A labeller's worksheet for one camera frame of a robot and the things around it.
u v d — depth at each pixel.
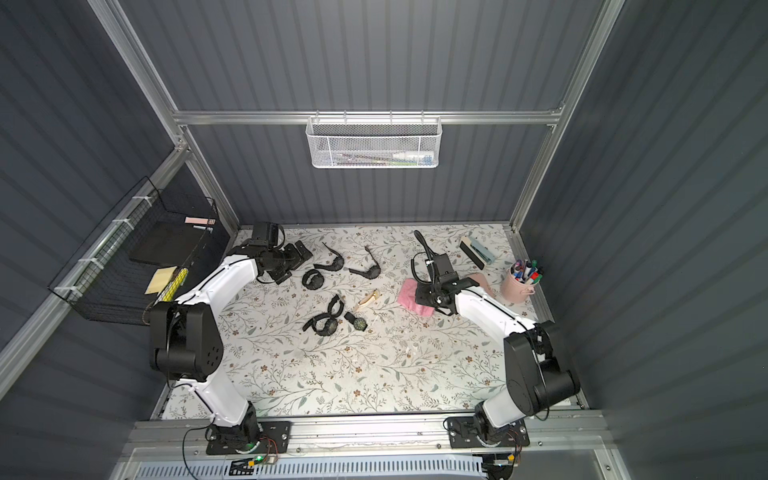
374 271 1.03
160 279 0.72
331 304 0.97
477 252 1.08
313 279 1.00
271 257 0.72
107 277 0.67
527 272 0.91
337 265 1.05
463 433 0.73
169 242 0.76
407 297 0.99
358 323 0.93
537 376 0.43
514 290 0.91
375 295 0.99
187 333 0.97
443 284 0.69
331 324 0.89
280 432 0.74
